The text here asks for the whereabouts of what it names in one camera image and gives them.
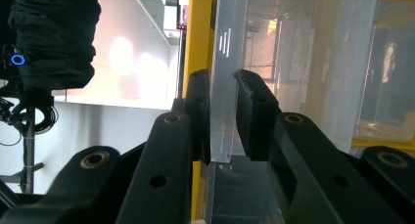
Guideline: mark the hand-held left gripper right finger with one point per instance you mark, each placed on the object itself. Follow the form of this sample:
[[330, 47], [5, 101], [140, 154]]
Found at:
[[303, 171]]

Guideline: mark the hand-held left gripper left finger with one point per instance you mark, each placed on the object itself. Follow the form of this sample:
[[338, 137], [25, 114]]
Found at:
[[163, 171]]

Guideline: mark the clear plastic drawer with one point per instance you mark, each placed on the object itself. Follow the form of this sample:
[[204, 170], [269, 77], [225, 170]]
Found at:
[[293, 54]]

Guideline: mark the yellow black organizer cabinet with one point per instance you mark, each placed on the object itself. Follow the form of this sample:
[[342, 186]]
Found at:
[[199, 38]]

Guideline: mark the metal stand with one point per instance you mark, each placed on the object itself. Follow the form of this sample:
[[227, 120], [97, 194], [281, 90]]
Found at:
[[29, 152]]

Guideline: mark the dark cloth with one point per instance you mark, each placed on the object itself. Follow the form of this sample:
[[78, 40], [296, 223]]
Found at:
[[55, 38]]

